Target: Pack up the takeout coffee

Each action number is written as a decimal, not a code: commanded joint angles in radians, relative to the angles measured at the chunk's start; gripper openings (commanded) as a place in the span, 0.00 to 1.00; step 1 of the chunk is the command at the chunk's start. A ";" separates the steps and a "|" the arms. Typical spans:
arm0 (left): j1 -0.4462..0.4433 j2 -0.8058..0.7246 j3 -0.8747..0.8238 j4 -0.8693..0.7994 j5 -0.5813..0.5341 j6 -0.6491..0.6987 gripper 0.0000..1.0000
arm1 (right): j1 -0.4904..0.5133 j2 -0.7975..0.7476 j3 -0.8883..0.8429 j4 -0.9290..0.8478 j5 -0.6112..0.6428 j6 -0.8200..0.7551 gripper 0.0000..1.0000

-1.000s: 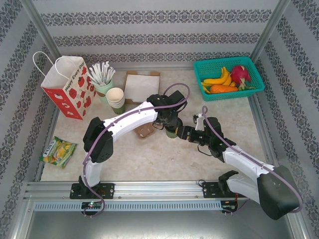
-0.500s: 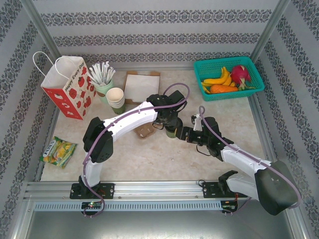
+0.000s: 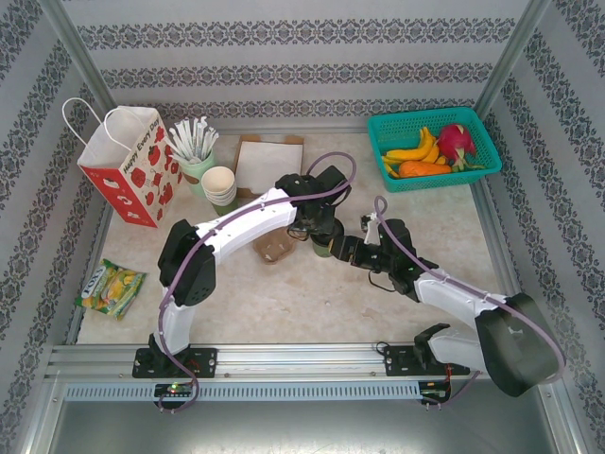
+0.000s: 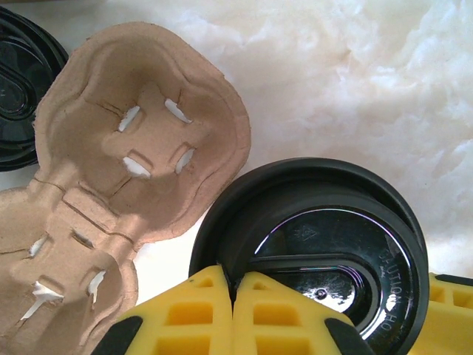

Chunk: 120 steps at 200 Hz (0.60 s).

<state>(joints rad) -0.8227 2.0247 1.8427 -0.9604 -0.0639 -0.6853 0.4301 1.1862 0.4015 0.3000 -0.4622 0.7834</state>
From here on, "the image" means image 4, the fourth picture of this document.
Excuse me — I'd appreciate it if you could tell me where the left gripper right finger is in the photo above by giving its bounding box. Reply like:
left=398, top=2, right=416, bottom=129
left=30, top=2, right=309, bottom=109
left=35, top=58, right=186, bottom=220
left=232, top=271, right=375, bottom=355

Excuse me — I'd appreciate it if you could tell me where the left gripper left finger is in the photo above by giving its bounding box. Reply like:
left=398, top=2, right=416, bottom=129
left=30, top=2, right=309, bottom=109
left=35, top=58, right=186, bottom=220
left=92, top=264, right=238, bottom=355

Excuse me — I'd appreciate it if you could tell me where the black plastic cup lid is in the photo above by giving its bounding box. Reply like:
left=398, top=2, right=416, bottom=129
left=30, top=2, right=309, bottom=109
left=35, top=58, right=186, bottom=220
left=188, top=158, right=430, bottom=355
left=0, top=6, right=71, bottom=173

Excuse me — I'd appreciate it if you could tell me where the brown pulp cup carrier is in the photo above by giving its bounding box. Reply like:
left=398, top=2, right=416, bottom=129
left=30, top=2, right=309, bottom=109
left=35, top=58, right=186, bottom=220
left=0, top=21, right=253, bottom=355

